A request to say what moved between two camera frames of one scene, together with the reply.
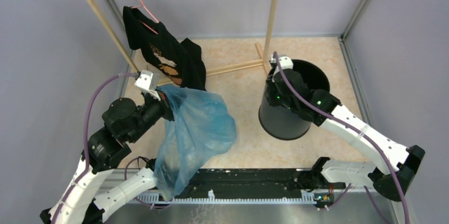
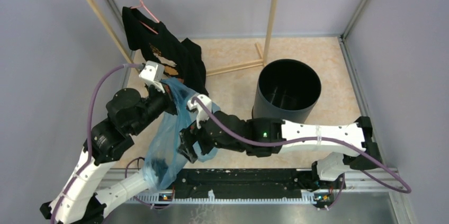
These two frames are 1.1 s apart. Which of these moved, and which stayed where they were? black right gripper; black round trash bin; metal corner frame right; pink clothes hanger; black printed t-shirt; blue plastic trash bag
Moved: blue plastic trash bag; black right gripper; black round trash bin
Stayed: black printed t-shirt; metal corner frame right; pink clothes hanger
